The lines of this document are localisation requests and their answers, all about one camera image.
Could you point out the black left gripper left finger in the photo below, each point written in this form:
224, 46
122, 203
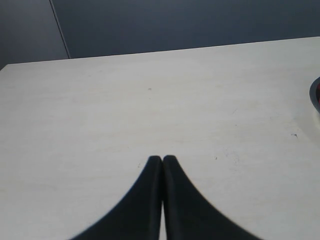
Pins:
137, 216

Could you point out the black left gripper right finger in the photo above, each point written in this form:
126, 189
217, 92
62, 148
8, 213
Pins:
188, 215

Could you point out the steel bowl of candies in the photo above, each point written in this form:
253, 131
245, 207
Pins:
314, 94

